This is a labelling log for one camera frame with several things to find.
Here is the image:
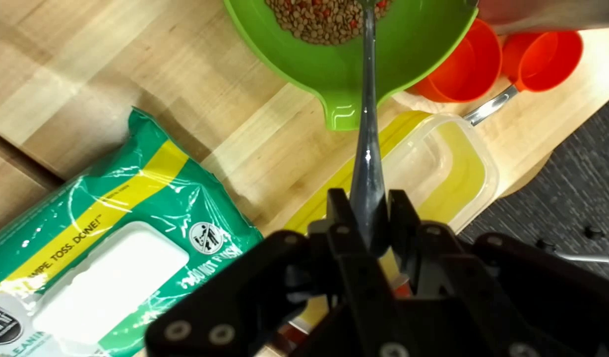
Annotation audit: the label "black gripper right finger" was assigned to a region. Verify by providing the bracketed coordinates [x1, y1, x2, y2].
[385, 188, 609, 357]

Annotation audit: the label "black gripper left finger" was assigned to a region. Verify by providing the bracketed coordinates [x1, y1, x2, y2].
[143, 186, 385, 357]

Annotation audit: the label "metal spoon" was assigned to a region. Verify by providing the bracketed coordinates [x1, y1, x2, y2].
[347, 0, 391, 256]

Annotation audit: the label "green plastic bowl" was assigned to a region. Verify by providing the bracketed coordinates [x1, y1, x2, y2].
[222, 0, 480, 133]

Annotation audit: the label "clear container with yellow lid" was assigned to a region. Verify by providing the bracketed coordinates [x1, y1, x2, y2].
[276, 109, 500, 333]

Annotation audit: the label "green wet wipes pack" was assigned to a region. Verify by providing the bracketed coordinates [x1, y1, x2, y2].
[0, 107, 266, 357]

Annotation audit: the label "orange plastic cup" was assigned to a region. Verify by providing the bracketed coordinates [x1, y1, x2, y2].
[409, 18, 504, 105]

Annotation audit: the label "orange measuring cup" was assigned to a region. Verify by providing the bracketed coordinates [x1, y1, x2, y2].
[462, 28, 585, 127]

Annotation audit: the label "mixed dry beans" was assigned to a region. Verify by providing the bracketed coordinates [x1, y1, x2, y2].
[262, 0, 393, 48]

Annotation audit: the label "steel electric kettle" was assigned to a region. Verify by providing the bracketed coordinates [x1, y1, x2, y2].
[478, 0, 609, 36]

